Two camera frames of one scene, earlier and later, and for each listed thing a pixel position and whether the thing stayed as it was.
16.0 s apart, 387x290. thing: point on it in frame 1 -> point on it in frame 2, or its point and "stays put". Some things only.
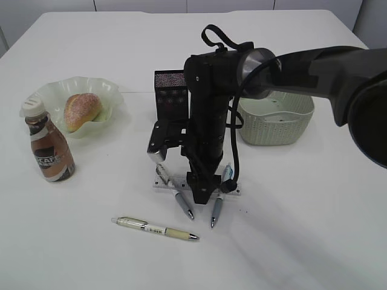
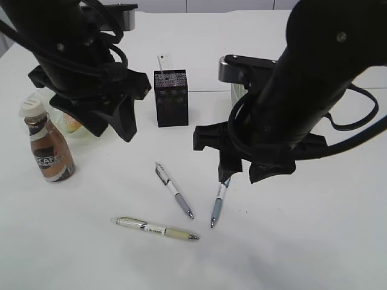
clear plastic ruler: x=179 y=182 -> x=164 y=63
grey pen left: x=162 y=173 stays put
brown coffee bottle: x=52 y=150 stays put
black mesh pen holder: x=172 y=95 stays put
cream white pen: x=144 y=225 stays put
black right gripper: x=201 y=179 -> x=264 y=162
